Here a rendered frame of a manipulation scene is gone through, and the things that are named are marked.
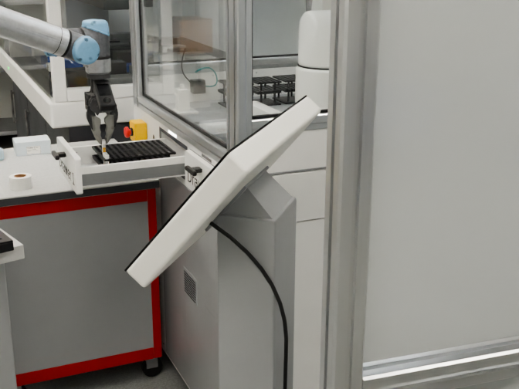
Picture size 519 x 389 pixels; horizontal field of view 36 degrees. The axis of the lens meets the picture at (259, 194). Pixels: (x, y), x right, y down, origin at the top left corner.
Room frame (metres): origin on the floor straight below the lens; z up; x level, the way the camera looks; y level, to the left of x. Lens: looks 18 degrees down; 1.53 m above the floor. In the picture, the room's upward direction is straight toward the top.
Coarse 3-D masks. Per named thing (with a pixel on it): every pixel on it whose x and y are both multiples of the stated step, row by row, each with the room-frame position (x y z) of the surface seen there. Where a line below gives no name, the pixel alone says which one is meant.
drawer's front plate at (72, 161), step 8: (64, 144) 2.35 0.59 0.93; (72, 152) 2.26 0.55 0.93; (64, 160) 2.34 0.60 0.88; (72, 160) 2.22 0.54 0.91; (80, 160) 2.20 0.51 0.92; (72, 168) 2.23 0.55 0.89; (80, 168) 2.19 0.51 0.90; (64, 176) 2.36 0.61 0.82; (72, 176) 2.24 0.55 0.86; (80, 176) 2.19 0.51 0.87; (72, 184) 2.25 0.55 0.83; (80, 184) 2.19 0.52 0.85; (80, 192) 2.19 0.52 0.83
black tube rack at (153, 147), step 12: (108, 144) 2.46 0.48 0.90; (120, 144) 2.46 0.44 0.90; (132, 144) 2.46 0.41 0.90; (144, 144) 2.46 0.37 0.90; (156, 144) 2.46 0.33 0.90; (96, 156) 2.43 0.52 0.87; (120, 156) 2.32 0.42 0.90; (132, 156) 2.32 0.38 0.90; (144, 156) 2.33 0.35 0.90; (156, 156) 2.43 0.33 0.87; (168, 156) 2.37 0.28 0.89
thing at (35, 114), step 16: (48, 0) 3.10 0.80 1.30; (48, 16) 3.10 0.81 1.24; (0, 48) 4.70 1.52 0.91; (0, 64) 4.67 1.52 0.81; (64, 64) 3.12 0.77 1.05; (16, 80) 4.02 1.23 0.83; (64, 80) 3.11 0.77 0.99; (16, 96) 4.66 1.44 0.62; (32, 96) 3.52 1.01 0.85; (64, 96) 3.11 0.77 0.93; (80, 96) 3.14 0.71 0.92; (128, 96) 3.22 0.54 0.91; (16, 112) 4.73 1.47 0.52; (32, 112) 4.07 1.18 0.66; (48, 112) 3.14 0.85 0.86; (64, 112) 3.11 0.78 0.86; (80, 112) 3.14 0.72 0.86; (128, 112) 3.21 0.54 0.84; (32, 128) 4.12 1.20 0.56; (48, 128) 3.63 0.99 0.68; (64, 128) 3.22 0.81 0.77; (80, 128) 3.15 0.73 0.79
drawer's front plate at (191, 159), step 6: (186, 150) 2.29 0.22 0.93; (186, 156) 2.28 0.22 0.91; (192, 156) 2.22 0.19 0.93; (198, 156) 2.22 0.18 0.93; (186, 162) 2.28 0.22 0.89; (192, 162) 2.22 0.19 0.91; (198, 162) 2.17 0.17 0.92; (204, 162) 2.15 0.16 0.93; (204, 168) 2.13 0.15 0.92; (210, 168) 2.09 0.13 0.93; (186, 174) 2.28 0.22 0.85; (198, 174) 2.18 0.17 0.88; (204, 174) 2.13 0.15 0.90; (186, 180) 2.28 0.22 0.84; (198, 180) 2.18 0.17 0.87; (192, 186) 2.23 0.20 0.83
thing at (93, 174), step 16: (96, 144) 2.48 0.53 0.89; (176, 144) 2.48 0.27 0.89; (144, 160) 2.30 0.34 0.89; (160, 160) 2.31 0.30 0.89; (176, 160) 2.33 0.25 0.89; (96, 176) 2.23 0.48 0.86; (112, 176) 2.25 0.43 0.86; (128, 176) 2.27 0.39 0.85; (144, 176) 2.29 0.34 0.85; (160, 176) 2.31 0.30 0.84; (176, 176) 2.33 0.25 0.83
